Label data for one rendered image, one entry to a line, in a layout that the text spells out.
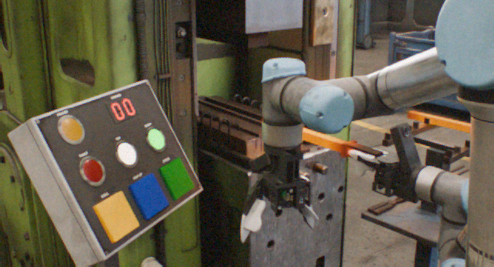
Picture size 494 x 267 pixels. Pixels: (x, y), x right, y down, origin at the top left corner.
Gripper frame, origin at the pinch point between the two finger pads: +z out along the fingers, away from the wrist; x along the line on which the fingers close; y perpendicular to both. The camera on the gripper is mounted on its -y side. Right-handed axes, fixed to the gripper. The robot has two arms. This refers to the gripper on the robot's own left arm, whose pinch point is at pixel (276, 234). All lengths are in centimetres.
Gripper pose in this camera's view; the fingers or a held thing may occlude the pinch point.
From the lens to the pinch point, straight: 112.3
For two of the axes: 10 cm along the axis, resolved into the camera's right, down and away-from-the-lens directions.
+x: 9.3, -1.1, 3.5
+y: 3.7, 2.8, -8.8
